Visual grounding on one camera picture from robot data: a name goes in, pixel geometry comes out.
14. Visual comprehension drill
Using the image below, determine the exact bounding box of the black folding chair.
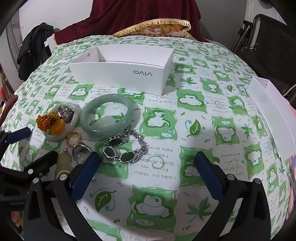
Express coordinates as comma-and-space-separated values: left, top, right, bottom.
231, 14, 296, 93

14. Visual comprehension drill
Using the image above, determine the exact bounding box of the white jade bangle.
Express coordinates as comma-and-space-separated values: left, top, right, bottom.
44, 102, 81, 141

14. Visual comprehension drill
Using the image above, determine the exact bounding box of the brown wooden object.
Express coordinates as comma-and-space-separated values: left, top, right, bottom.
0, 94, 18, 126

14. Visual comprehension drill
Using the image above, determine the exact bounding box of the white cardboard box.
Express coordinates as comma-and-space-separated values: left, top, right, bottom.
69, 44, 174, 96

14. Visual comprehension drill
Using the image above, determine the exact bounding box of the peanut-shaped pendant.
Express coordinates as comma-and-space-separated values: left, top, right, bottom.
55, 149, 72, 180

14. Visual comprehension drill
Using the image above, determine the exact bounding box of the amber pendant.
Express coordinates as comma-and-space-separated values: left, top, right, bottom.
50, 118, 66, 136

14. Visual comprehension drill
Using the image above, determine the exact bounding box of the maroon cloth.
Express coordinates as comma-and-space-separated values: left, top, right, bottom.
54, 0, 208, 44

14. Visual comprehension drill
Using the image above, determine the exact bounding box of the white cable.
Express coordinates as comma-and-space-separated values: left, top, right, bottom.
282, 83, 296, 96

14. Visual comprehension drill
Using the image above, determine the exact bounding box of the small white jade pendant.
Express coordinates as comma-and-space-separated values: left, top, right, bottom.
98, 116, 116, 128

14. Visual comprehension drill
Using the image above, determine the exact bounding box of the silver bracelet with green stones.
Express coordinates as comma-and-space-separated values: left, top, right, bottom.
102, 127, 149, 165

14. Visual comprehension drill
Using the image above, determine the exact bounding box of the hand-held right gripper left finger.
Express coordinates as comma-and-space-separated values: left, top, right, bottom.
22, 152, 101, 241

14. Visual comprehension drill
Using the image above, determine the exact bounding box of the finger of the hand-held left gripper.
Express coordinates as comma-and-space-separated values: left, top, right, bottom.
0, 127, 32, 145
0, 150, 59, 183

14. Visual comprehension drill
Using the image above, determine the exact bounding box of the black jacket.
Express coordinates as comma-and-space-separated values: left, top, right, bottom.
17, 22, 55, 80

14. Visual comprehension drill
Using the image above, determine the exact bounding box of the person's left hand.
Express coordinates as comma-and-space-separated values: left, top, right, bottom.
7, 209, 25, 229

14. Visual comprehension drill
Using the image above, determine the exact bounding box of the gold-fringed cushion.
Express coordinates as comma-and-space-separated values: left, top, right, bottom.
112, 19, 192, 39

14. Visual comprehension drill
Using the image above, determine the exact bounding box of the green printed tablecloth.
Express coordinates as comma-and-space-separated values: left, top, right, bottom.
0, 35, 295, 241

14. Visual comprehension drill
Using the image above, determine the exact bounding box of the amber bead flower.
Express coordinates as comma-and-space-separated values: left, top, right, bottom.
36, 112, 57, 133

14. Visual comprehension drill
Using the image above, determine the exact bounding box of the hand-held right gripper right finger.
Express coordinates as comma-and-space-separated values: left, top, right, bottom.
194, 152, 271, 241

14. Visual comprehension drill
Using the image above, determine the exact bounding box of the silver filigree ring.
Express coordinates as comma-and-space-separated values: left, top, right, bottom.
58, 105, 75, 123

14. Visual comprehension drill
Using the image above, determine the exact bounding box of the gold ring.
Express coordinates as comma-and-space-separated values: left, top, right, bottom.
67, 131, 81, 145

